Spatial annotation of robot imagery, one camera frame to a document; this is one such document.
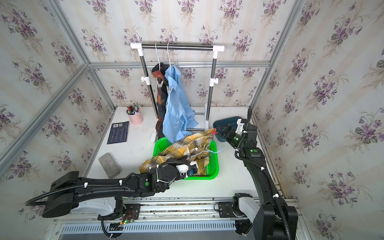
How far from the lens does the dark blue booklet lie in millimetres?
1006

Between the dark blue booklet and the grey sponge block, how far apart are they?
11 cm

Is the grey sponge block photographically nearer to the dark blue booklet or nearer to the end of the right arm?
the dark blue booklet

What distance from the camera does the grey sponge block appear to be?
855 mm

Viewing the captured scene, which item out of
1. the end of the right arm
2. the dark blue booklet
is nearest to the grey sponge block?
the dark blue booklet
